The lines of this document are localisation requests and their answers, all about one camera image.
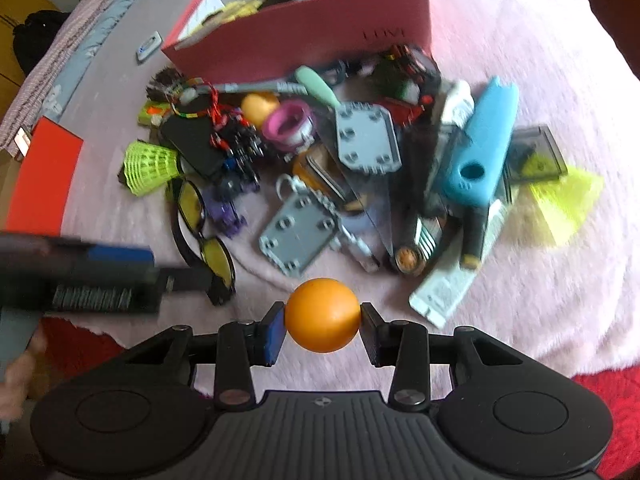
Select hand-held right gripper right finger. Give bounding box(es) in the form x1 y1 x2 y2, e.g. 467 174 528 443
360 302 531 410

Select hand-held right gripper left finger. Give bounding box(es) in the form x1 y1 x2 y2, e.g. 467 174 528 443
120 302 287 410

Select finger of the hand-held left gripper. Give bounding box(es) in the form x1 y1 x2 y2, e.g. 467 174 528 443
0 232 157 267
155 265 217 296

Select black yellow-lens sunglasses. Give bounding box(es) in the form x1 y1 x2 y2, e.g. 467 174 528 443
167 177 237 307

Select orange ball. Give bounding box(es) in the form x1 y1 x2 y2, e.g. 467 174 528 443
284 277 362 353

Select red cardboard box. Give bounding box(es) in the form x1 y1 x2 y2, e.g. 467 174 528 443
161 0 432 85

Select person's left hand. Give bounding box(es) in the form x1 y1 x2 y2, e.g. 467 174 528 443
0 332 48 423

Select purple toy figure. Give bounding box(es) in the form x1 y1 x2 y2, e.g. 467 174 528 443
207 180 251 238

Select round orange-faced watch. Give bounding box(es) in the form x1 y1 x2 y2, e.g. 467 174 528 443
392 245 426 276

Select grey toy connector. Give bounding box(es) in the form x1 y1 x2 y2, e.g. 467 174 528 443
330 225 381 273

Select green plastic shuttlecock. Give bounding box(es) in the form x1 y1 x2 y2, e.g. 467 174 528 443
123 141 182 197

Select white flat box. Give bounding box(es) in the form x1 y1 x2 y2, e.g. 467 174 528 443
409 195 506 330

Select grey studded plate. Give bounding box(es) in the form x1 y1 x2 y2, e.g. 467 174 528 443
258 190 341 277
334 101 403 175

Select red box lid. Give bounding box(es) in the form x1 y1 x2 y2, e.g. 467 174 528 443
2 116 85 233

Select black wallet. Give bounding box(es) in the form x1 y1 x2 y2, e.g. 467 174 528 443
160 116 233 178

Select grey carabiner hook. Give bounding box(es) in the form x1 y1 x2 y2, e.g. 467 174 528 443
276 174 307 201

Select green orange toy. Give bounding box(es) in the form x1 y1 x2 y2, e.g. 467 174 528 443
137 101 171 127

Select smartphone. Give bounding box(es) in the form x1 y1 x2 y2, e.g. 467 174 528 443
12 129 32 161

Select black feather shuttlecock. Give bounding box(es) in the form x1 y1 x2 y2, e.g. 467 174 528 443
145 67 193 106

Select pink tape roll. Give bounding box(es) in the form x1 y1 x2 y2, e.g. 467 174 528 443
262 100 316 153

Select yellow-orange ball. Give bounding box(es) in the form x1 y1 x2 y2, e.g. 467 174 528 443
241 92 281 128

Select grey toy beam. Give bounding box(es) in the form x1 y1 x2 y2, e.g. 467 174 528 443
212 79 308 96

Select small white blue device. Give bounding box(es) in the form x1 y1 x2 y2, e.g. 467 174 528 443
135 31 163 63

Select pink striped blanket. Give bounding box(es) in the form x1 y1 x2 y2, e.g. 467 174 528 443
0 0 131 146

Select blue silicone case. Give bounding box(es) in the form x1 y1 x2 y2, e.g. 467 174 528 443
440 76 521 211

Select black bag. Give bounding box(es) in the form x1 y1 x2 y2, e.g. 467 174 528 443
12 10 71 73

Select yellow-green mesh piece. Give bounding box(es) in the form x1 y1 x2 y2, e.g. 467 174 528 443
527 167 605 248

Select blue floral blanket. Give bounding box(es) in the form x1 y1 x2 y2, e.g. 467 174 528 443
40 0 168 121

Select white long packet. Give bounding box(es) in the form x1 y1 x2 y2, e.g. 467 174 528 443
440 80 475 128

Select red cloth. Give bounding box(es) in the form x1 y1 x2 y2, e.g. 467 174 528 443
570 367 640 478

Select black red tangled toy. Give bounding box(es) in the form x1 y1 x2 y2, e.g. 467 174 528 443
372 45 443 126

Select yellow plush toy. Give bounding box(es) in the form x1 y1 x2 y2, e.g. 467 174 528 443
200 0 263 28

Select black toy chain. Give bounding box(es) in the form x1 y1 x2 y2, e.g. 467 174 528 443
210 115 266 191

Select colourful bead bracelet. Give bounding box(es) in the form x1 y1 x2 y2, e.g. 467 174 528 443
167 77 218 121

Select red string bracelet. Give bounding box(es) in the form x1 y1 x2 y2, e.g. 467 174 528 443
205 85 236 128

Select mint green handle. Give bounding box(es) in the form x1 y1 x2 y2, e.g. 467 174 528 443
294 66 343 111

